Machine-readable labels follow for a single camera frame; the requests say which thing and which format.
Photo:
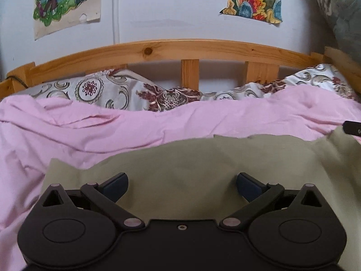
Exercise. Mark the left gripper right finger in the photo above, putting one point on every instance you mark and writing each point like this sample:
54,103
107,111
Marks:
261,198

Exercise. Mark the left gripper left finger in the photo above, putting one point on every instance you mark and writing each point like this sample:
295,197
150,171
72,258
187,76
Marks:
102,198

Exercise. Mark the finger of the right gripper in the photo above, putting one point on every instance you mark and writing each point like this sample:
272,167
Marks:
352,128

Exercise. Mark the olive green garment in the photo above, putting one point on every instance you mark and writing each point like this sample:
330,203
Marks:
196,179

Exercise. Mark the plastic bag of clothes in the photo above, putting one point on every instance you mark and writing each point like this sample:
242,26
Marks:
343,17

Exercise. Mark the floral satin pillow right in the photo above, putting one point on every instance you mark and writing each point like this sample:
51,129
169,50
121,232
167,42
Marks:
323,76

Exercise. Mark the floral satin pillow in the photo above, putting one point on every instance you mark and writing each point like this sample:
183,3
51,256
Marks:
323,76
118,90

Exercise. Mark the pink bed sheet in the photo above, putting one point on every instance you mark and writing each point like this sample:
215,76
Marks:
35,131

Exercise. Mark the floral satin pillow left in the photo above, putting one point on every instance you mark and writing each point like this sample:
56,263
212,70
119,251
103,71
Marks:
118,90

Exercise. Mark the wooden bed headboard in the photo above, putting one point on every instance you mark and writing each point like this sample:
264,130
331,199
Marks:
262,63

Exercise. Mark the anime girl wall poster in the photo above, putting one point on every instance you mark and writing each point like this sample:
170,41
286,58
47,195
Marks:
51,16

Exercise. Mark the white wall pipe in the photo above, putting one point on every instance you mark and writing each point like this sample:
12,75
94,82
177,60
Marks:
115,20

